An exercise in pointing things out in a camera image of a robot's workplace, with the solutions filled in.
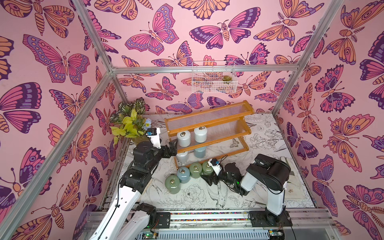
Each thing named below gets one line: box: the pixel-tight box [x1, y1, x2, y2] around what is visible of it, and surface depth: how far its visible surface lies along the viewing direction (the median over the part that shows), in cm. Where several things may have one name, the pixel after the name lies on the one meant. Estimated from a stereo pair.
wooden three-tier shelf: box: [164, 100, 254, 170], surface depth 89 cm
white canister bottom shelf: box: [176, 151, 189, 162], surface depth 90 cm
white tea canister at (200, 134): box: [194, 126, 208, 143], surface depth 83 cm
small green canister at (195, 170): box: [189, 162, 203, 179], surface depth 85 cm
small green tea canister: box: [202, 161, 215, 176], surface depth 85 cm
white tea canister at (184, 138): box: [177, 130, 191, 148], surface depth 81 cm
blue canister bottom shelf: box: [194, 146, 207, 159], surface depth 93 cm
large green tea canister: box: [165, 174, 181, 195], surface depth 79 cm
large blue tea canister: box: [176, 166, 191, 184], surface depth 83 cm
